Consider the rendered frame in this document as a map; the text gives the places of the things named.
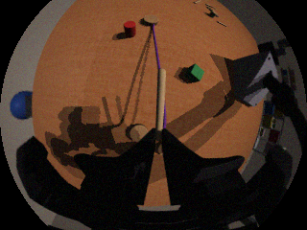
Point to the small brown wooden cylinder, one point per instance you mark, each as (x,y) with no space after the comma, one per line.
(212,14)

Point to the green block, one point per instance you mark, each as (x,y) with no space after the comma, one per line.
(194,73)

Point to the red cylinder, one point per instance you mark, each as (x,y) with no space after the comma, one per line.
(129,28)

